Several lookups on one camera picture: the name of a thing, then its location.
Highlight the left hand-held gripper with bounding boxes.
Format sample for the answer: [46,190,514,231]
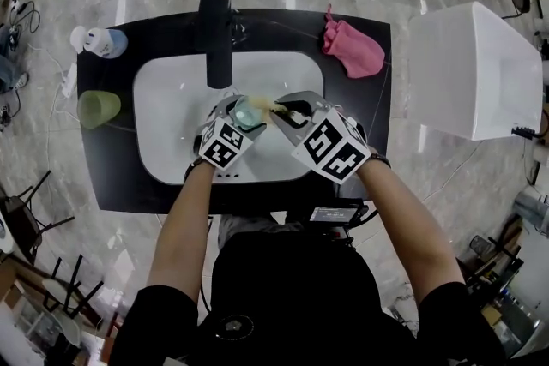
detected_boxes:
[194,95,269,171]

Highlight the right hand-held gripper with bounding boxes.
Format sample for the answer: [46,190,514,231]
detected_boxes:
[269,90,371,186]

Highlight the clear blue cup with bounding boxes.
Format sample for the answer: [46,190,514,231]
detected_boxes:
[233,94,269,129]

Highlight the yellow sponge brush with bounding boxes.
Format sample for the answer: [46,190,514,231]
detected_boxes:
[248,94,297,117]

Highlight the translucent green cup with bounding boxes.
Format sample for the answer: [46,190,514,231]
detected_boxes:
[76,89,122,130]

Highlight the person's left forearm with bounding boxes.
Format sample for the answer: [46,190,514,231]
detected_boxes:
[147,160,215,305]

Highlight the person's right forearm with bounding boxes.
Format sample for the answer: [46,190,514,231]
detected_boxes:
[358,153,467,314]

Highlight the black wrist band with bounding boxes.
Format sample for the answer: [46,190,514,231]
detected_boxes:
[184,158,206,182]

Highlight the white sink basin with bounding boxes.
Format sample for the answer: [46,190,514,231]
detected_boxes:
[132,50,325,186]

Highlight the pink cloth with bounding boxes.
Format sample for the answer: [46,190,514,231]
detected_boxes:
[321,3,386,80]

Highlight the black chest monitor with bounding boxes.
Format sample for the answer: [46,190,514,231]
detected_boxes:
[308,203,370,231]

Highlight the person's grey trouser leg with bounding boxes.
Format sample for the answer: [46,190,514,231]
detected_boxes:
[218,213,301,249]

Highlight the brown vanity cabinet black top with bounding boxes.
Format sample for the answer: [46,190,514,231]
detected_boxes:
[76,8,392,216]

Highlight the white pump soap bottle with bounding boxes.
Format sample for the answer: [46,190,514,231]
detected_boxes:
[70,25,129,59]

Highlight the white power strip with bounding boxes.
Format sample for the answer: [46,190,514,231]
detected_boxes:
[62,62,79,99]

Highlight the white bathtub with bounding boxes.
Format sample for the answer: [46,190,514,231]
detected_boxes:
[409,1,544,142]

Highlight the person's black shirt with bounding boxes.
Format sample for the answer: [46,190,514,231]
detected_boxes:
[109,226,507,366]

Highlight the black bathtub faucet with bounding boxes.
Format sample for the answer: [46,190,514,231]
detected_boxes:
[510,124,544,138]

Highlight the brown chair black legs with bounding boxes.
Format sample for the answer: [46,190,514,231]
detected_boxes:
[0,170,76,262]

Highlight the grey chair black legs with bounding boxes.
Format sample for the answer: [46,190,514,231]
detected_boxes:
[40,255,106,321]

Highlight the round white table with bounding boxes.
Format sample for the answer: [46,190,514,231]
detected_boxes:
[0,209,18,254]

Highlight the brown bead bracelet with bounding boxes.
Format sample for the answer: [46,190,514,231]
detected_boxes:
[369,153,393,170]

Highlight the black rig cable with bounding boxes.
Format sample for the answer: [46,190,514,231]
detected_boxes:
[197,216,215,314]

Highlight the tangle of black cables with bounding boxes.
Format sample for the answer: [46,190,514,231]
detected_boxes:
[0,0,42,132]

